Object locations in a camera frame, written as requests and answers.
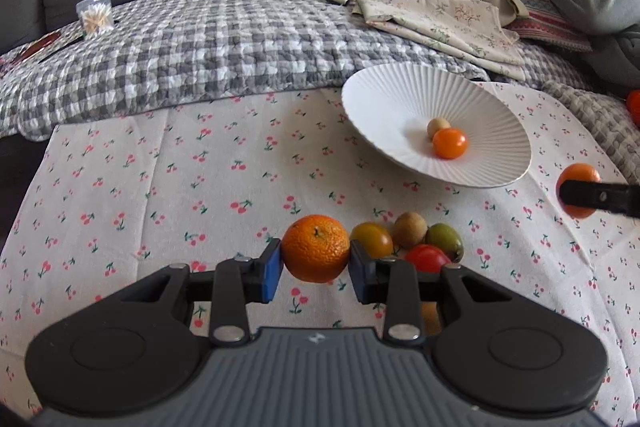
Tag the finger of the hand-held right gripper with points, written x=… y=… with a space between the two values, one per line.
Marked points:
x=595 y=196

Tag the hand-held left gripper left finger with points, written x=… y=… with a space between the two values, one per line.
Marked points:
x=271 y=272

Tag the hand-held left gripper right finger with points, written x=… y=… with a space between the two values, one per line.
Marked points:
x=357 y=274

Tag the small orange mandarin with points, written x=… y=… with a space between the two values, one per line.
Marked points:
x=579 y=172

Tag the yellow-orange tomato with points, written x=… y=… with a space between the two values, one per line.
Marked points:
x=374 y=239

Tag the large orange mandarin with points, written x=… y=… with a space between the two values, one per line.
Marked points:
x=315 y=248

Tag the brown kiwi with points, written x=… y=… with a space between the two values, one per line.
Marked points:
x=410 y=229

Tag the red tomato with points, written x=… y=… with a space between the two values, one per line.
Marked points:
x=425 y=258

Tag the white ribbed plate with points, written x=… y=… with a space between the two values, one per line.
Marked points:
x=395 y=112

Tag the grey woven mat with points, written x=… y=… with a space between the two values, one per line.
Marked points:
x=595 y=122

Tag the cherry print cloth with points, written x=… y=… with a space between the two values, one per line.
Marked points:
x=175 y=187

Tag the orange cherry tomato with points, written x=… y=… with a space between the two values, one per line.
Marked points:
x=451 y=144

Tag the small beige longan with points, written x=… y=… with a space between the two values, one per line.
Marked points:
x=437 y=126

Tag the folded floral cloth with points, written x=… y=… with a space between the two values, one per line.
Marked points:
x=440 y=27

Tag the grey white checkered blanket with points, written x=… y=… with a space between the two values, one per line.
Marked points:
x=200 y=47

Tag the black pen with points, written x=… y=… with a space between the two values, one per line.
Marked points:
x=60 y=48

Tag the clear bag of cotton swabs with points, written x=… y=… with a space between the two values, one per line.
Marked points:
x=95 y=17

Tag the red oval object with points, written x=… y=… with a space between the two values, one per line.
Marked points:
x=35 y=47

